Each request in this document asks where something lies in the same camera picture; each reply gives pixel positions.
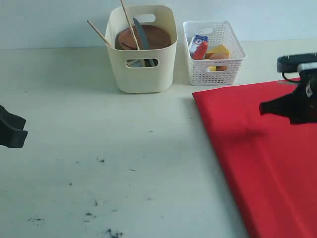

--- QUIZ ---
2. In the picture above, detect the fried chicken nugget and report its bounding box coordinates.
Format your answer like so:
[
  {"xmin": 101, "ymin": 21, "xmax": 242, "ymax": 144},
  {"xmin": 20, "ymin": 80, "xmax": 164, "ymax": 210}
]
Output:
[{"xmin": 216, "ymin": 65, "xmax": 228, "ymax": 71}]

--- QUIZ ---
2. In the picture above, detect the yellow cheese wedge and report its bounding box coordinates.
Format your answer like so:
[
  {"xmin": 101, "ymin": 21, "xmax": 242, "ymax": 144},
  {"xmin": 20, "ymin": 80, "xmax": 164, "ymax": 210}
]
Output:
[{"xmin": 205, "ymin": 44, "xmax": 230, "ymax": 58}]

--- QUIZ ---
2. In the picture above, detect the blue white milk carton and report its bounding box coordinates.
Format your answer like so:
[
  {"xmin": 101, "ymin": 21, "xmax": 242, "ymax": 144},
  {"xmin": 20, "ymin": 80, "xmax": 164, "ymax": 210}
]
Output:
[{"xmin": 189, "ymin": 35, "xmax": 209, "ymax": 55}]

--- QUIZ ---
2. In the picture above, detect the yellow lemon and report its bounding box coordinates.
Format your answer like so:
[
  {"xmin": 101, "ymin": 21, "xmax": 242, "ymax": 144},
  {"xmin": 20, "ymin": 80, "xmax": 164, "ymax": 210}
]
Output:
[{"xmin": 206, "ymin": 59, "xmax": 217, "ymax": 72}]

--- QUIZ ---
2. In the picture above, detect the short wooden chopstick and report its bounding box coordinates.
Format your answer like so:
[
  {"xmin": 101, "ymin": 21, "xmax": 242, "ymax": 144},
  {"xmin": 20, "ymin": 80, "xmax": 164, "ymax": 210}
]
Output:
[{"xmin": 87, "ymin": 20, "xmax": 113, "ymax": 48}]

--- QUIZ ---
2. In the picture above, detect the red sausage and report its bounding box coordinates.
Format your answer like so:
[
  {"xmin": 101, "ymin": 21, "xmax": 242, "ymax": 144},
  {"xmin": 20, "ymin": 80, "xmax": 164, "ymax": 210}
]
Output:
[{"xmin": 192, "ymin": 41, "xmax": 209, "ymax": 60}]

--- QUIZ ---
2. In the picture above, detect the brown egg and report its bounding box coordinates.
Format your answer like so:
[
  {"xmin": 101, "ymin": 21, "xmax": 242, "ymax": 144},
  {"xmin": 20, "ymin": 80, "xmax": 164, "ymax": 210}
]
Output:
[{"xmin": 209, "ymin": 53, "xmax": 229, "ymax": 60}]

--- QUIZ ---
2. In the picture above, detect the stainless steel cup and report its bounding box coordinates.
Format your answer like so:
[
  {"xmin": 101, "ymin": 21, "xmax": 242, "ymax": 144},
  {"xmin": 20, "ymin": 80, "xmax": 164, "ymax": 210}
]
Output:
[{"xmin": 126, "ymin": 59, "xmax": 146, "ymax": 68}]

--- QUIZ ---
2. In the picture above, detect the red cloth mat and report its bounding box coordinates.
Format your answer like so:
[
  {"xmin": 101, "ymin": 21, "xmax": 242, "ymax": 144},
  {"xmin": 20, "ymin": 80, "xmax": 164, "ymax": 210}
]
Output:
[{"xmin": 193, "ymin": 81, "xmax": 317, "ymax": 238}]

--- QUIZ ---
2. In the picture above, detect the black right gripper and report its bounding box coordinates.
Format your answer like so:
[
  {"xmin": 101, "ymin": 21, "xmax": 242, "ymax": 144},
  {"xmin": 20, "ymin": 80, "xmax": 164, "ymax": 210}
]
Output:
[{"xmin": 259, "ymin": 74, "xmax": 317, "ymax": 124}]

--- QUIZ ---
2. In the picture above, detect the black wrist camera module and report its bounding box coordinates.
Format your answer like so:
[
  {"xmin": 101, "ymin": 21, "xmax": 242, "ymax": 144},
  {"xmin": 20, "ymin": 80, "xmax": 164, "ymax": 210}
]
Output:
[{"xmin": 277, "ymin": 52, "xmax": 317, "ymax": 73}]

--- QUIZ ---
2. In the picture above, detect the long wooden chopstick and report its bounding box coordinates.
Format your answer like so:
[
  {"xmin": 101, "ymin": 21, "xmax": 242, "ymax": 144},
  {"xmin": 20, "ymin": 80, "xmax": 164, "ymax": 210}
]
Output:
[{"xmin": 120, "ymin": 0, "xmax": 140, "ymax": 51}]

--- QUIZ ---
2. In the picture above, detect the white lattice plastic basket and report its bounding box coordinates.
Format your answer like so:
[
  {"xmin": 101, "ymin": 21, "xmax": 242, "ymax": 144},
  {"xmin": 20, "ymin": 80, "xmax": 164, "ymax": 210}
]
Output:
[{"xmin": 183, "ymin": 20, "xmax": 246, "ymax": 86}]

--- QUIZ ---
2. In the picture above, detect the cream plastic bin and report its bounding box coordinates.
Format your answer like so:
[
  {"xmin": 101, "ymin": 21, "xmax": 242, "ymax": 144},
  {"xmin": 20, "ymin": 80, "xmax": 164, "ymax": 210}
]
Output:
[{"xmin": 105, "ymin": 5, "xmax": 178, "ymax": 93}]

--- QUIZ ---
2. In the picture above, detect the dark wooden spoon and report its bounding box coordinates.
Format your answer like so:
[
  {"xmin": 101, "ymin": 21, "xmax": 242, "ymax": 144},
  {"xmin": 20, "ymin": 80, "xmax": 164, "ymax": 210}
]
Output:
[{"xmin": 121, "ymin": 42, "xmax": 137, "ymax": 50}]

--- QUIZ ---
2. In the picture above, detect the steel table knife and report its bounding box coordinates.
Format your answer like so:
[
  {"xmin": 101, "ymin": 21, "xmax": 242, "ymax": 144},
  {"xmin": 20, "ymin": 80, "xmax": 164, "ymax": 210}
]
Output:
[{"xmin": 133, "ymin": 18, "xmax": 155, "ymax": 67}]

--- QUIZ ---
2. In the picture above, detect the brown wooden plate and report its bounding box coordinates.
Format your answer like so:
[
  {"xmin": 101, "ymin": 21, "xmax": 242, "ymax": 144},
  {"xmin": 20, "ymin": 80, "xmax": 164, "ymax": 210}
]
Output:
[{"xmin": 115, "ymin": 24, "xmax": 171, "ymax": 50}]

